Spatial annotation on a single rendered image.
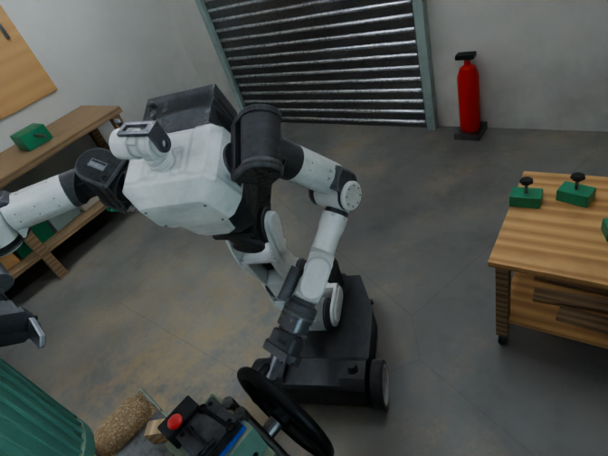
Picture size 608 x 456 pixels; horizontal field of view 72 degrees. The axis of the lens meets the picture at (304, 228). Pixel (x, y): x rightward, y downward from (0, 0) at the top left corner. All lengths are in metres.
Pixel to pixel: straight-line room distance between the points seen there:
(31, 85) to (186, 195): 3.29
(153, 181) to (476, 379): 1.50
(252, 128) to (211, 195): 0.18
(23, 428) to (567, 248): 1.57
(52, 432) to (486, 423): 1.54
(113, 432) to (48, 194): 0.57
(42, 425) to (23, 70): 3.68
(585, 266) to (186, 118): 1.31
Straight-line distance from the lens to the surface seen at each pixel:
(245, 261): 1.39
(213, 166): 0.94
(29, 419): 0.64
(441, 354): 2.02
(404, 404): 1.92
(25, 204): 1.18
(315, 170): 1.00
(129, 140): 0.94
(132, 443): 1.11
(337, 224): 1.10
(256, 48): 4.18
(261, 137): 0.90
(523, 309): 1.95
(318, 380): 1.82
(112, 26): 4.55
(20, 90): 4.14
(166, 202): 1.00
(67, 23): 4.37
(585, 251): 1.70
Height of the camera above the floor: 1.71
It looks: 37 degrees down
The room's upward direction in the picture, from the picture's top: 21 degrees counter-clockwise
